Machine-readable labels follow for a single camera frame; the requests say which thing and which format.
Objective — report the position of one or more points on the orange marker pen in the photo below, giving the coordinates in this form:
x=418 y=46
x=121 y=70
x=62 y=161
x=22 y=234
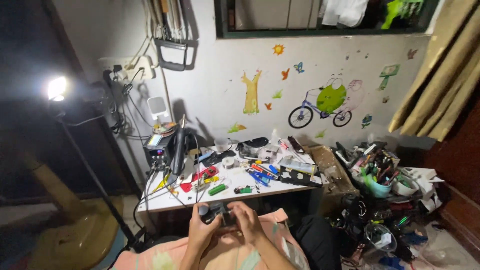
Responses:
x=261 y=168

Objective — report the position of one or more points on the white phone holder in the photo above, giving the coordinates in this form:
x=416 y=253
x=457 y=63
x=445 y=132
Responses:
x=157 y=108

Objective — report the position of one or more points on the small black electronic device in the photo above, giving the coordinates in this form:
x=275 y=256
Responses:
x=215 y=213

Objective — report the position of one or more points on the person's pink patterned clothing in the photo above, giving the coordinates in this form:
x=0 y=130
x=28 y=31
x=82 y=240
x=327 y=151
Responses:
x=225 y=255

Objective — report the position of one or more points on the teal cup of tools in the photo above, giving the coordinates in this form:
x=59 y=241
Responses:
x=376 y=188

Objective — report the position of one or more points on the white bowl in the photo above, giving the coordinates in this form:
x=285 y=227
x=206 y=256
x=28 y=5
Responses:
x=404 y=186

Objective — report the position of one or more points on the black hanging frame tool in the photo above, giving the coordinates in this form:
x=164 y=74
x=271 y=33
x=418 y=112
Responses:
x=172 y=56

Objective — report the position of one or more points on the white hanging cloth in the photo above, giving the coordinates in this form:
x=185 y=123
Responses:
x=344 y=12

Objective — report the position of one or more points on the bright lamp on stand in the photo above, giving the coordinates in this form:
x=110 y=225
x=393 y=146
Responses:
x=90 y=169

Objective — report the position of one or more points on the clear plastic cup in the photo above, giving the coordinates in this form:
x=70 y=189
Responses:
x=221 y=144

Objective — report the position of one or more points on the red circuit board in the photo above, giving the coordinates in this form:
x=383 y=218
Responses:
x=199 y=177

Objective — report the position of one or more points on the clear plastic container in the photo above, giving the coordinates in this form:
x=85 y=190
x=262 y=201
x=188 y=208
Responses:
x=381 y=237

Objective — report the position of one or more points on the green hanging garment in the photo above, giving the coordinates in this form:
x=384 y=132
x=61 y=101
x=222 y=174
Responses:
x=399 y=10

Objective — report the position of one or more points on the black patterned pouch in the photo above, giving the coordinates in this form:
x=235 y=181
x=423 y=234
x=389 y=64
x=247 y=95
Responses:
x=299 y=177

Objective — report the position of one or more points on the green cylindrical battery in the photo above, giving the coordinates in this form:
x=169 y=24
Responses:
x=217 y=189

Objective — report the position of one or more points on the person's right fingers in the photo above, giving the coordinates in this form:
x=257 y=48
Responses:
x=237 y=210

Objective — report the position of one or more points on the white wall power strip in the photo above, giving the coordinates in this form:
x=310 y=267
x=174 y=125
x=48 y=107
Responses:
x=127 y=67

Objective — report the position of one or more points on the clear plastic packet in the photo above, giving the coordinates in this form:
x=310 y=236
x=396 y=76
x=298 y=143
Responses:
x=297 y=164

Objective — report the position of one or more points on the person's right hand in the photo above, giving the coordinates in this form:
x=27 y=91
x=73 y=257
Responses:
x=245 y=223

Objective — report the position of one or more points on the black soldering station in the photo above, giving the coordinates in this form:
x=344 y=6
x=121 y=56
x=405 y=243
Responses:
x=159 y=150

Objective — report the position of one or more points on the heap of tools and clutter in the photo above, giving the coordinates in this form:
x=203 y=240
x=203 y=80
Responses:
x=386 y=210

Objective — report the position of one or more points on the brown cardboard box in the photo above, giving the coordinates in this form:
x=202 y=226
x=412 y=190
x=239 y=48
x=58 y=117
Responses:
x=332 y=176

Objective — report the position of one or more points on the person's left hand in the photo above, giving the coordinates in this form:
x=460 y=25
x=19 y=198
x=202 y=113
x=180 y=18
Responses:
x=200 y=233

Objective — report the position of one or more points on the beige curtain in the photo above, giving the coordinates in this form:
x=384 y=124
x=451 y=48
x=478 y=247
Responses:
x=438 y=78

